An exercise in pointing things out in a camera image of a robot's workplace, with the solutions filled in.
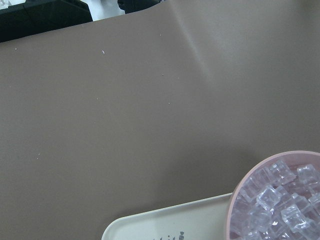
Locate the pink bowl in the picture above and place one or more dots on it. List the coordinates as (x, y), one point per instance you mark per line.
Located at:
(252, 175)

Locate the black monitor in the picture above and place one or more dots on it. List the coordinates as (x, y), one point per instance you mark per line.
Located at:
(39, 16)

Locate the pile of clear ice cubes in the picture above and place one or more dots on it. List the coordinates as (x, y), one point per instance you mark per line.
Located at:
(280, 202)

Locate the cream rectangular tray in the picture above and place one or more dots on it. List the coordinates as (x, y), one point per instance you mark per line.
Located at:
(197, 220)

